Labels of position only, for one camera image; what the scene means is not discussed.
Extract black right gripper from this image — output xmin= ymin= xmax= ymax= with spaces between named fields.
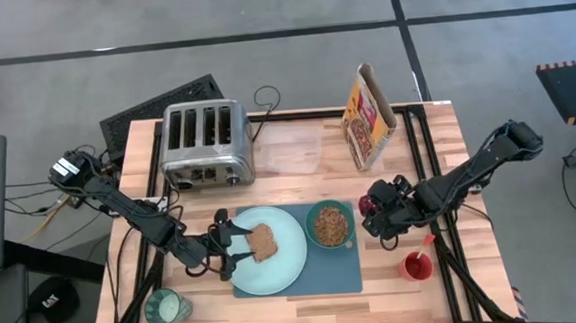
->
xmin=358 ymin=172 xmax=425 ymax=242

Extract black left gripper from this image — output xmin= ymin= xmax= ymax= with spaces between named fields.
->
xmin=200 ymin=206 xmax=258 ymax=284

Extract red apple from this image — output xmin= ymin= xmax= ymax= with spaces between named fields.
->
xmin=357 ymin=194 xmax=378 ymax=217

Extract brown bread toast slice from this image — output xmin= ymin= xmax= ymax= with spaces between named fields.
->
xmin=244 ymin=222 xmax=280 ymax=264

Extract silver spoon with orange handle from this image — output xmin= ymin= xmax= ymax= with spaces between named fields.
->
xmin=413 ymin=233 xmax=438 ymax=261

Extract Raisin Nut Bran cereal box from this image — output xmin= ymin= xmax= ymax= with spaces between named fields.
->
xmin=336 ymin=61 xmax=402 ymax=173

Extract brown cereal flakes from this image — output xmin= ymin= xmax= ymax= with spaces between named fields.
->
xmin=312 ymin=205 xmax=350 ymax=249

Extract pale blue round plate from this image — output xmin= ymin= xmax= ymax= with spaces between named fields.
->
xmin=224 ymin=203 xmax=311 ymax=298

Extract teal ribbed bowl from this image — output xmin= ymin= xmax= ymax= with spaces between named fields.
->
xmin=302 ymin=197 xmax=358 ymax=253

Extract red cup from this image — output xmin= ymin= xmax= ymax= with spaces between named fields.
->
xmin=399 ymin=250 xmax=435 ymax=283

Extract blue rectangular placemat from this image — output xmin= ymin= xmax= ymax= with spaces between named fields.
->
xmin=228 ymin=199 xmax=365 ymax=302

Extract stainless steel four-slot toaster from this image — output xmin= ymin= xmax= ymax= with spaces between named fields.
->
xmin=155 ymin=97 xmax=257 ymax=193

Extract green glass of milk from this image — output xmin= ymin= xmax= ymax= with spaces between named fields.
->
xmin=143 ymin=286 xmax=195 ymax=323

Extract black perforated panel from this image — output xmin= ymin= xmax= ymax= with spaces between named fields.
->
xmin=96 ymin=73 xmax=229 ymax=167

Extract black cap with logo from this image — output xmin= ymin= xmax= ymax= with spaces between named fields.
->
xmin=26 ymin=274 xmax=82 ymax=323

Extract black orange striped floor mat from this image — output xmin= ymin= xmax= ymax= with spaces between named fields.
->
xmin=534 ymin=57 xmax=576 ymax=128

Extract black toaster power cord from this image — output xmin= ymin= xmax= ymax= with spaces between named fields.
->
xmin=247 ymin=84 xmax=285 ymax=144

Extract yellow cable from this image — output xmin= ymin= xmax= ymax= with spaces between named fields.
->
xmin=17 ymin=194 xmax=73 ymax=244

